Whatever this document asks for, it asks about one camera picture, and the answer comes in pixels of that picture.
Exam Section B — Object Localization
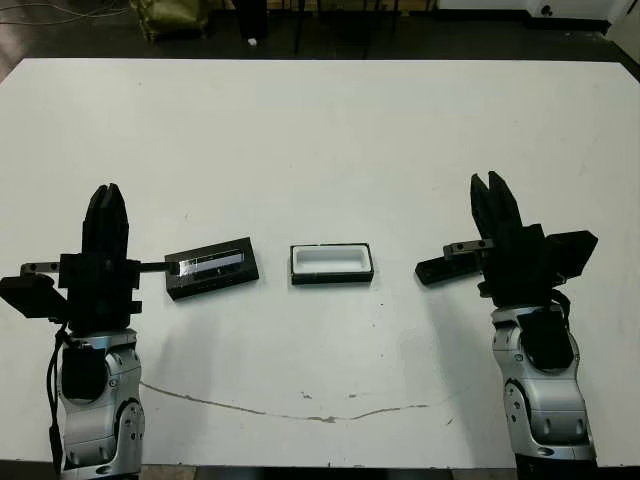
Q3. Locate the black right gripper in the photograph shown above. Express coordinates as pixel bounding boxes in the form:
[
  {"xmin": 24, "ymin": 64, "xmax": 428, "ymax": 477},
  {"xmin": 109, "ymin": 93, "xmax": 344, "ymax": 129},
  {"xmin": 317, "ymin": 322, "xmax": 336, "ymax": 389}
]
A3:
[{"xmin": 442, "ymin": 171, "xmax": 566, "ymax": 307}]

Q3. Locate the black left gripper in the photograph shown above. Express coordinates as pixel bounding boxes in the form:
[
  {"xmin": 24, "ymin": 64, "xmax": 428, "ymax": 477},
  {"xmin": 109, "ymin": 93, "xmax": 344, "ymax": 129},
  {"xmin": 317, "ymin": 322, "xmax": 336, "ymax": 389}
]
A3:
[{"xmin": 19, "ymin": 183, "xmax": 169, "ymax": 332}]

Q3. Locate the black slim camera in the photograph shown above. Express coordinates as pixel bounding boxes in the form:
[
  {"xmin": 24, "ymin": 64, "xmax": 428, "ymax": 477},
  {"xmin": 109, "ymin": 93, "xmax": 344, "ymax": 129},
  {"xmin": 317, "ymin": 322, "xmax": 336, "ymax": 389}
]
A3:
[{"xmin": 414, "ymin": 255, "xmax": 484, "ymax": 287}]

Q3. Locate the black box lid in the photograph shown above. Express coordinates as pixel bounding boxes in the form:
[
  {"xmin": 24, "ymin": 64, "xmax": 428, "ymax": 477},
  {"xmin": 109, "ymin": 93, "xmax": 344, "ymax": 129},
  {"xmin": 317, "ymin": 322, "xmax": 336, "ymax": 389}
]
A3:
[{"xmin": 164, "ymin": 238, "xmax": 262, "ymax": 302}]

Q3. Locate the black box base white insert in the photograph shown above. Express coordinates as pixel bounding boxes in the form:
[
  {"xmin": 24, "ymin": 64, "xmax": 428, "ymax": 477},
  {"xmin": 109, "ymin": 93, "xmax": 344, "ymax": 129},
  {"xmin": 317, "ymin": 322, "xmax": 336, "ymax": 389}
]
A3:
[{"xmin": 288, "ymin": 242, "xmax": 376, "ymax": 286}]

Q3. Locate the white box with black knob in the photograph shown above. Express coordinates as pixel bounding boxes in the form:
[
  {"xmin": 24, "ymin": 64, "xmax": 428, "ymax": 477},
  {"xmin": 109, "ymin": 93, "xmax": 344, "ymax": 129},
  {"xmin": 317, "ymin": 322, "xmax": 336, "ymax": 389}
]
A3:
[{"xmin": 529, "ymin": 0, "xmax": 612, "ymax": 20}]

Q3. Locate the green woven bag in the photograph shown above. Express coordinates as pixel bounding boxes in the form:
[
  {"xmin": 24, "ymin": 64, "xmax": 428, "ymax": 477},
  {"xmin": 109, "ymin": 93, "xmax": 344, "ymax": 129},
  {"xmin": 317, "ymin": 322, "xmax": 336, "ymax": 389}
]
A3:
[{"xmin": 132, "ymin": 0, "xmax": 211, "ymax": 44}]

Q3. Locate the black upright stand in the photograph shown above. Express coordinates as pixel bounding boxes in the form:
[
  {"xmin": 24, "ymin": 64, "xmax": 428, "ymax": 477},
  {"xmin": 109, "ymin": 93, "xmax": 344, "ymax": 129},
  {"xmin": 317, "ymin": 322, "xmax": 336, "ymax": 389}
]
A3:
[{"xmin": 239, "ymin": 0, "xmax": 274, "ymax": 44}]

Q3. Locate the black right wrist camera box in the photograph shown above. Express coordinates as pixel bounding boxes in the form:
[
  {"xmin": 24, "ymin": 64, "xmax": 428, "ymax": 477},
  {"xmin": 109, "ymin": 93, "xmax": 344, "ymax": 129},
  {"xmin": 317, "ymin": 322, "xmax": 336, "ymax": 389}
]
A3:
[{"xmin": 547, "ymin": 230, "xmax": 599, "ymax": 287}]

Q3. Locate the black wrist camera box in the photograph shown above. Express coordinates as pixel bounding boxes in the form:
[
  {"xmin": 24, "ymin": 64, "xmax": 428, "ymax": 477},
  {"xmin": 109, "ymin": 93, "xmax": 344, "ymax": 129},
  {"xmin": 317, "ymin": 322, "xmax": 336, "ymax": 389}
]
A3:
[
  {"xmin": 0, "ymin": 274, "xmax": 69, "ymax": 321},
  {"xmin": 547, "ymin": 230, "xmax": 599, "ymax": 287}
]

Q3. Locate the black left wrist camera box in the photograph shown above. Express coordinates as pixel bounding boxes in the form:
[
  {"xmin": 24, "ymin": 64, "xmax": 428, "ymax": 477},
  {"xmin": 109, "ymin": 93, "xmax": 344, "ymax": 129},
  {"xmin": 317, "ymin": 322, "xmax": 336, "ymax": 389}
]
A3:
[{"xmin": 0, "ymin": 274, "xmax": 69, "ymax": 321}]

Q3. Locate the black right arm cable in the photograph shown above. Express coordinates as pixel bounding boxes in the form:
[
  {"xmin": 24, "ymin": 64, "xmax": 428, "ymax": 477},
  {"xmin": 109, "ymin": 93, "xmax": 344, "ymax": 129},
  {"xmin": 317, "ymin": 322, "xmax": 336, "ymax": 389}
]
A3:
[{"xmin": 549, "ymin": 289, "xmax": 574, "ymax": 326}]

